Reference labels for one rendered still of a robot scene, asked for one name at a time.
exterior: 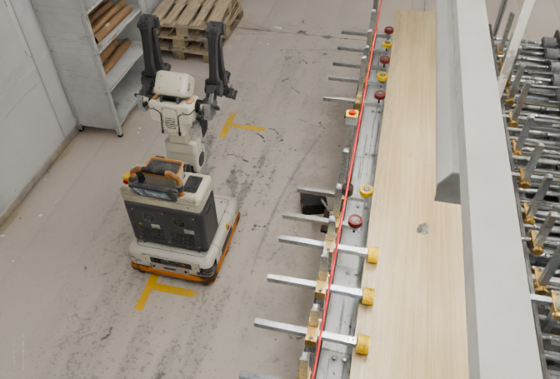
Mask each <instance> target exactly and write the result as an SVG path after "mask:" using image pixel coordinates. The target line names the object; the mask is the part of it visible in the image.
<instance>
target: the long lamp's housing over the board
mask: <svg viewBox="0 0 560 379"><path fill-rule="evenodd" d="M434 201H436V202H446V203H452V204H458V205H461V193H460V175H459V156H458V121H457V104H456V85H455V67H454V49H453V14H452V0H437V28H436V194H435V197H434Z"/></svg>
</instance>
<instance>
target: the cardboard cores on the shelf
mask: <svg viewBox="0 0 560 379"><path fill-rule="evenodd" d="M132 10H133V9H132V7H131V6H130V5H127V4H126V2H125V1H124V0H119V1H118V2H117V3H115V4H114V3H113V2H112V1H110V0H108V1H107V2H105V3H104V1H101V2H100V3H99V4H98V5H97V6H96V7H95V8H94V9H93V10H92V11H91V12H90V13H89V14H88V18H89V21H90V24H91V27H92V32H93V35H94V38H95V41H96V44H99V43H100V42H101V41H102V40H103V39H104V38H105V37H106V36H107V35H108V34H109V33H110V32H111V31H112V30H113V29H114V28H115V27H116V26H117V25H118V24H119V23H120V22H121V21H122V20H123V19H124V18H125V17H126V16H127V15H128V14H129V13H130V12H131V11H132ZM130 45H131V41H130V40H129V39H128V38H125V39H124V40H123V41H122V42H121V44H119V42H118V41H117V39H116V38H114V39H113V40H112V41H111V42H110V44H109V45H108V46H107V47H106V48H105V49H104V50H103V51H102V52H101V54H100V58H101V61H102V66H103V69H104V72H105V75H106V74H107V73H108V72H109V70H110V69H111V68H112V67H113V65H114V64H115V63H116V62H117V60H118V59H119V58H120V57H121V56H122V55H123V54H124V52H125V51H126V50H127V49H128V47H129V46H130Z"/></svg>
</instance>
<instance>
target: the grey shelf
mask: <svg viewBox="0 0 560 379"><path fill-rule="evenodd" d="M101 1H104V3H105V2H107V1H108V0H32V4H33V6H34V9H35V12H36V14H37V18H38V20H39V22H40V25H41V28H42V31H43V34H44V36H45V38H46V41H47V44H48V47H49V50H50V52H51V54H52V58H53V61H54V63H55V66H56V68H57V72H58V74H59V77H60V79H61V81H62V85H63V88H64V90H65V93H66V95H67V99H68V101H69V103H70V106H71V109H72V112H73V115H74V117H75V119H76V122H77V125H78V128H79V129H78V130H79V132H83V131H84V130H85V129H84V127H82V126H88V127H99V128H105V129H111V130H116V131H117V136H118V137H122V136H123V132H122V129H121V125H122V123H123V122H124V120H125V118H126V116H127V115H128V114H129V112H130V111H131V110H132V109H133V108H134V107H135V106H136V104H137V103H138V100H137V98H136V97H134V93H138V94H139V91H140V90H141V89H142V86H143V85H142V84H141V77H142V71H143V70H144V69H145V66H144V58H143V44H142V37H141V33H140V31H139V28H137V23H138V21H139V19H140V16H141V15H143V10H142V5H141V2H140V0H124V1H125V2H126V4H127V5H130V6H131V7H132V11H131V12H130V13H129V14H128V15H127V16H126V17H125V18H124V19H123V20H122V21H121V22H120V23H119V24H118V25H117V26H116V27H115V28H114V29H113V30H112V31H111V32H110V33H109V34H108V35H107V36H106V37H105V38H104V39H103V40H102V41H101V42H100V43H99V44H96V41H95V38H94V35H93V30H92V27H91V24H90V21H89V18H88V14H89V13H90V12H91V11H92V10H93V9H94V8H95V7H96V6H97V5H98V4H99V3H100V2H101ZM110 1H112V2H113V3H114V4H115V3H117V2H118V1H119V0H110ZM139 13H140V15H139ZM81 16H82V17H81ZM83 24H84V26H83ZM84 27H85V28H84ZM85 30H86V31H85ZM114 38H116V39H117V41H118V42H119V44H121V42H122V41H123V40H124V39H125V38H128V39H129V40H130V41H131V45H130V46H129V47H128V49H127V50H126V51H125V52H124V54H123V55H122V56H121V57H120V58H119V59H118V60H117V62H116V63H115V64H114V65H113V67H112V68H111V69H110V70H109V72H108V73H107V74H106V75H105V72H104V69H103V64H102V61H101V58H100V54H101V52H102V51H103V50H104V49H105V48H106V47H107V46H108V45H109V44H110V42H111V41H112V40H113V39H114ZM96 59H97V60H96ZM94 60H95V61H94ZM96 65H97V66H96ZM100 73H101V74H100ZM99 76H100V77H99ZM100 79H101V80H100ZM80 123H81V124H80ZM81 125H82V126H81ZM115 128H116V129H115Z"/></svg>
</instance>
